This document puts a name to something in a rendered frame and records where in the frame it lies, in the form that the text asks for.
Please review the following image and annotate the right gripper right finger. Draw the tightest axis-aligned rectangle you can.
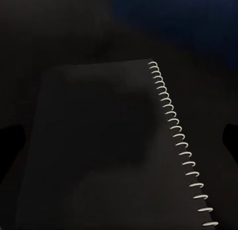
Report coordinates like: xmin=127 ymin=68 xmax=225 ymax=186
xmin=222 ymin=124 xmax=238 ymax=164

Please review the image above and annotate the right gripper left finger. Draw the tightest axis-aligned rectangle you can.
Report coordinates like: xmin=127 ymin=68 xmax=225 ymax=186
xmin=0 ymin=124 xmax=26 ymax=183

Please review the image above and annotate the notebook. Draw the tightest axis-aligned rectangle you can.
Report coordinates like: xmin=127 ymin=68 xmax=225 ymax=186
xmin=13 ymin=58 xmax=218 ymax=230

